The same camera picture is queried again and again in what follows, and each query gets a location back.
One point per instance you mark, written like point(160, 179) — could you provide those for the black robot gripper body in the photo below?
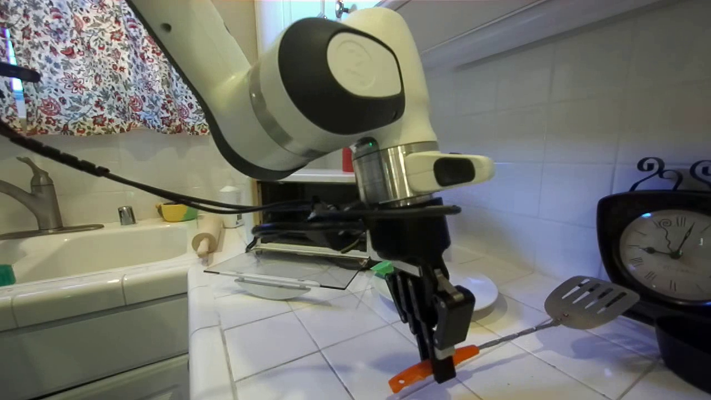
point(411, 247)

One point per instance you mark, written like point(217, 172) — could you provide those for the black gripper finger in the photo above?
point(411, 318)
point(453, 318)

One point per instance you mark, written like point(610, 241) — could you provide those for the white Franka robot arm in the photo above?
point(295, 90)

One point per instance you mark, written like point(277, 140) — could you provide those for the white round plate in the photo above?
point(482, 292)

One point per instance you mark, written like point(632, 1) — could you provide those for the white toaster oven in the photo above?
point(280, 267)

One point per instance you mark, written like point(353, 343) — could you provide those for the small white bottle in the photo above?
point(232, 218)

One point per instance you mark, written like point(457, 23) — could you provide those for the wooden rolling pin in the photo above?
point(206, 236)

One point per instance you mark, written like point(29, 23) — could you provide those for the yellow and green bowl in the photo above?
point(179, 213)

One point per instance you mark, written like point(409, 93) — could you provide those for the black pan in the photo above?
point(688, 344)

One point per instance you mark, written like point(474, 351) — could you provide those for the small metal sink fitting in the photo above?
point(127, 213)

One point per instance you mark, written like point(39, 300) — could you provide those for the white ceramic sink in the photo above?
point(89, 251)

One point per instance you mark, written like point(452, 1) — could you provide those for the silver sink faucet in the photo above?
point(44, 200)

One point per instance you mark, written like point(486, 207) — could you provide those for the floral curtain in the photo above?
point(74, 74)

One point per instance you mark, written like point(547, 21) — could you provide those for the green sponge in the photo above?
point(7, 274)

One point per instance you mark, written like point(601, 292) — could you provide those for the black bar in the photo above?
point(19, 71)

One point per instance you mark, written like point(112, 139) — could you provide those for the white wall cabinet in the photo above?
point(517, 30)

